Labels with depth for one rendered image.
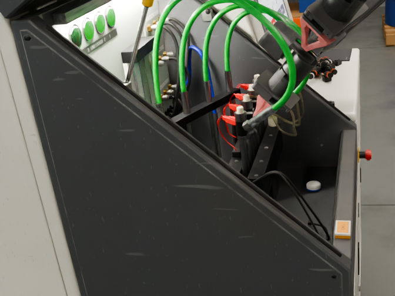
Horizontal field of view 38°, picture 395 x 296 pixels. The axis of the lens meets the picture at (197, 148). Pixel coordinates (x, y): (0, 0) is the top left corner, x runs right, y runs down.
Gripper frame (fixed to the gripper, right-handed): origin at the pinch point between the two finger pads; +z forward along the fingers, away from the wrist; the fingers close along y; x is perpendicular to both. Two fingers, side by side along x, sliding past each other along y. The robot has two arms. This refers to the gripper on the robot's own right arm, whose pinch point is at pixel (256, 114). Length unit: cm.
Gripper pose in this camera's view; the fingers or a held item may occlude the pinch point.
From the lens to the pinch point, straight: 134.7
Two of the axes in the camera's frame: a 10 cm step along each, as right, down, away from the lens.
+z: -4.8, 5.9, 6.5
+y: -7.4, -6.7, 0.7
